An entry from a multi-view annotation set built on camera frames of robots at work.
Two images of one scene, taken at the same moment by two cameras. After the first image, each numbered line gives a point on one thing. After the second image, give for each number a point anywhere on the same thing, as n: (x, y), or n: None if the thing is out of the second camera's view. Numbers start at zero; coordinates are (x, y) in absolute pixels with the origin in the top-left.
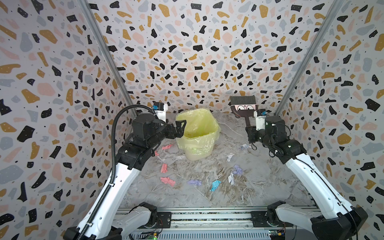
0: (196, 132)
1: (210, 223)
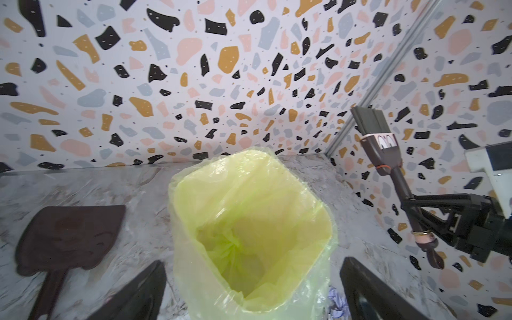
0: (251, 240)
1: None
